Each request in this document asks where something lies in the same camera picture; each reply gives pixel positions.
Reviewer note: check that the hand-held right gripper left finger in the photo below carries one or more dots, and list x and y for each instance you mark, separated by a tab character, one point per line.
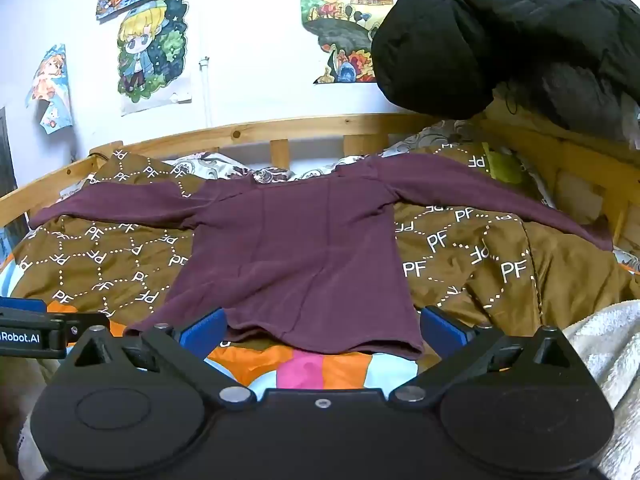
202	334

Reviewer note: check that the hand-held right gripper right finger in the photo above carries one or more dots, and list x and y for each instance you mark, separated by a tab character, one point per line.
441	331

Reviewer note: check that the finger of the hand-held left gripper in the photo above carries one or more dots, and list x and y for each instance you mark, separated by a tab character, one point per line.
80	322

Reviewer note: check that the maroon sweater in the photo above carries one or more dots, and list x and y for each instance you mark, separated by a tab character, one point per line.
300	250

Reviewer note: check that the brown patterned blanket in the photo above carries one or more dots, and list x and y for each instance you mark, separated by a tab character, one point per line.
100	250

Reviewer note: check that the white floral bed sheet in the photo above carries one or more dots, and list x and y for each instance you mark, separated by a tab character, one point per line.
210	165

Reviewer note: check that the white fluffy blanket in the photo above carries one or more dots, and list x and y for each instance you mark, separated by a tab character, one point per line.
615	350

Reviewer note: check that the yellow-green cloth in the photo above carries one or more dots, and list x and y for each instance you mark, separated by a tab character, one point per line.
505	167

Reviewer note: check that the curled anime poster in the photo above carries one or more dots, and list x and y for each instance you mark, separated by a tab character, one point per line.
50	85

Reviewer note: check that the blond cartoon character poster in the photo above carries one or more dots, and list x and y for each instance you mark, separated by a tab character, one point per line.
150	50

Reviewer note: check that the black puffer jacket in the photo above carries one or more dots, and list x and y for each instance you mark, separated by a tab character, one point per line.
450	35

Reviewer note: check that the landscape drawing poster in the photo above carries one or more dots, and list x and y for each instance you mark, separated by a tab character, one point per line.
340	10

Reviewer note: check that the dark wall panel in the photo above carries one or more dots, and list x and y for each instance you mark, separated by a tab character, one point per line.
5	150

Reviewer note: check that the wooden bed frame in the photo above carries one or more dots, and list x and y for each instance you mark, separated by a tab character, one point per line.
300	127

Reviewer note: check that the white wall pipe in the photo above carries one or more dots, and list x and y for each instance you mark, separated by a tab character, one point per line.
205	95

